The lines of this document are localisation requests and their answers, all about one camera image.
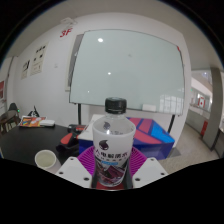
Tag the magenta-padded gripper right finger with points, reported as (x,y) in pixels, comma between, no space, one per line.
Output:
(149,170)

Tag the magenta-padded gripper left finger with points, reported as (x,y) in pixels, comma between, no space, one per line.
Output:
(76,170)

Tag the clear white-labelled drink bottle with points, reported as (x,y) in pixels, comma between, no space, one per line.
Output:
(113,140)

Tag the black and red tool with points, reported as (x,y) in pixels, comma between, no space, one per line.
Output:
(68,138)

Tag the blue and white cardboard box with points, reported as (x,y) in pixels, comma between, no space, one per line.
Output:
(153,136)

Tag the small white box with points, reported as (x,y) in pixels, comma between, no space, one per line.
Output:
(47,123)

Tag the colourful orange book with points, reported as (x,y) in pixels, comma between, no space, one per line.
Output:
(30,121)

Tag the red and white sign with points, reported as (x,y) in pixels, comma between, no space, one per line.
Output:
(201,102)

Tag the dark grey chair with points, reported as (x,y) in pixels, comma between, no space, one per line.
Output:
(13,106)

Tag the whiteboard on black stand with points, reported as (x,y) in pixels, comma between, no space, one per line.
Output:
(126,66)

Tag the wall bulletin board with papers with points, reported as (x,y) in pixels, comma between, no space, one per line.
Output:
(71,63)

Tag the red wall poster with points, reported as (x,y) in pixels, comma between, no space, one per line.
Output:
(2,90)

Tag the small white wall poster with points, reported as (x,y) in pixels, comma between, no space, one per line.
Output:
(25,69)

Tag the large white wall poster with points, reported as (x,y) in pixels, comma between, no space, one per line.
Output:
(38,60)

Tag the white wall-mounted device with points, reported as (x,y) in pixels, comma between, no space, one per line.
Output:
(68,21)

